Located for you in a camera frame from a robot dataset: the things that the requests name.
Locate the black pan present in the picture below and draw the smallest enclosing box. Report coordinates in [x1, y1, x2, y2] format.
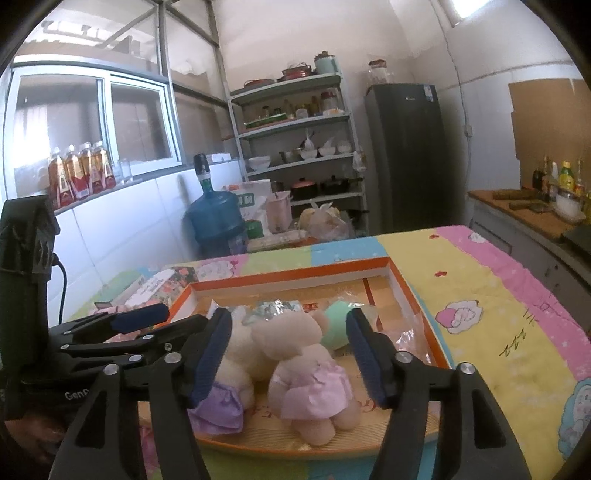
[320, 175, 364, 196]

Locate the group of condiment bottles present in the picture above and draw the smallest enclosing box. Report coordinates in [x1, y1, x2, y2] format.
[531, 156, 591, 206]

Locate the green tray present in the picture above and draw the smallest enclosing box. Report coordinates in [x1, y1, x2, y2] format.
[244, 116, 297, 129]

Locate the black pot with red lid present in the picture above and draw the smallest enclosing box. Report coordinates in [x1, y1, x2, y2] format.
[290, 179, 320, 202]

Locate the brown cardboard sheet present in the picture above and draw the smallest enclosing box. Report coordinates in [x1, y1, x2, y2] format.
[508, 78, 591, 177]

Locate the plush bear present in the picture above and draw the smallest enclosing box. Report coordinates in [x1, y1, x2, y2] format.
[187, 318, 260, 438]
[250, 309, 360, 447]

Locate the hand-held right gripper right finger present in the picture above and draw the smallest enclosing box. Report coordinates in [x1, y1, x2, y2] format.
[345, 307, 533, 480]

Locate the pink plastic bucket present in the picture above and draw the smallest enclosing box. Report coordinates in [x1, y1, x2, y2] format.
[267, 191, 294, 234]

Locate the mint green pot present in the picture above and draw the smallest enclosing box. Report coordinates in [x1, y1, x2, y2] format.
[314, 51, 343, 75]

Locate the glass jar with brown lid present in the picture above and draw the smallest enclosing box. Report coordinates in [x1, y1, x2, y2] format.
[368, 60, 394, 86]

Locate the white metal shelf rack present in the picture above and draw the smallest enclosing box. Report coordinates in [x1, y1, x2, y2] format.
[228, 71, 371, 237]

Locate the red label drink bottle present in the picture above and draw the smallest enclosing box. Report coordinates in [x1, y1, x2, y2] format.
[47, 147, 68, 209]
[78, 142, 99, 198]
[92, 141, 117, 193]
[64, 144, 84, 204]

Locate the blue water jug with pump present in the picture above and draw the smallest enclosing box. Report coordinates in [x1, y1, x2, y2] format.
[184, 154, 249, 258]

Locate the white sack with green label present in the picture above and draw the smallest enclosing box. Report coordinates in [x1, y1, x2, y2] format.
[224, 180, 274, 232]

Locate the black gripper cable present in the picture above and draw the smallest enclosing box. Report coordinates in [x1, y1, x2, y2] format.
[52, 253, 69, 326]

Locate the kitchen counter with wooden top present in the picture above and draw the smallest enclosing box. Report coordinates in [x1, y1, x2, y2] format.
[466, 187, 591, 324]

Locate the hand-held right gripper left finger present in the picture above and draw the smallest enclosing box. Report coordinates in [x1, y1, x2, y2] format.
[50, 307, 234, 480]

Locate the sliding glass window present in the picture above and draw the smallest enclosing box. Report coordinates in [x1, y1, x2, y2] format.
[4, 65, 186, 206]

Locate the white bowl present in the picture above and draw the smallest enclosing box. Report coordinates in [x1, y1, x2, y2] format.
[555, 193, 588, 221]

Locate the dark grey fridge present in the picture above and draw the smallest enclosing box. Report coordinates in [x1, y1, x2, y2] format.
[363, 83, 450, 234]

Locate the floral printed packet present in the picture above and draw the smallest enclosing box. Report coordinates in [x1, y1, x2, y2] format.
[95, 267, 200, 315]

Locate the orange and white cardboard box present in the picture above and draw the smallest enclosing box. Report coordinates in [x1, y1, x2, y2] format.
[137, 256, 452, 463]

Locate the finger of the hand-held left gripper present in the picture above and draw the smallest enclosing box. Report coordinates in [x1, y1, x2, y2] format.
[61, 315, 212, 370]
[59, 302, 171, 345]

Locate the green puff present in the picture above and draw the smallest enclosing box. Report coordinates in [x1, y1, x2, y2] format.
[322, 299, 416, 357]

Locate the wall cable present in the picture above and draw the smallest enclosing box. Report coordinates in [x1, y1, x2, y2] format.
[441, 0, 472, 132]

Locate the clear plastic bag of food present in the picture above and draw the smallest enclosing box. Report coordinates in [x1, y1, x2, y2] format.
[299, 200, 357, 241]

